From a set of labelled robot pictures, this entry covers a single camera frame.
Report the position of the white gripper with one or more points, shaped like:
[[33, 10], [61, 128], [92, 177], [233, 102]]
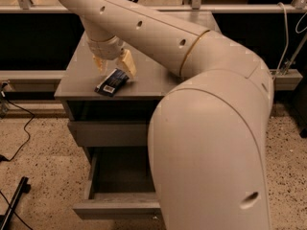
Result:
[[106, 49]]

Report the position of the metal railing frame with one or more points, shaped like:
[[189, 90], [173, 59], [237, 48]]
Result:
[[255, 4]]

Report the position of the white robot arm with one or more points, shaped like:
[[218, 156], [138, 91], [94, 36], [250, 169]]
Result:
[[207, 136]]

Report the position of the open grey middle drawer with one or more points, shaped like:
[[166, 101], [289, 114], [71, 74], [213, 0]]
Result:
[[119, 185]]

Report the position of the blue rxbar blueberry wrapper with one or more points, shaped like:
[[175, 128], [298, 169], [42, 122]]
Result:
[[112, 83]]

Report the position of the closed grey top drawer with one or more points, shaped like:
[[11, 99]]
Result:
[[109, 134]]

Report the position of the black metal stand leg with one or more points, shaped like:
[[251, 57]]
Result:
[[23, 188]]

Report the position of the grey wooden nightstand cabinet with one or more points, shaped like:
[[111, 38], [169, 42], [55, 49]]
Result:
[[133, 102]]

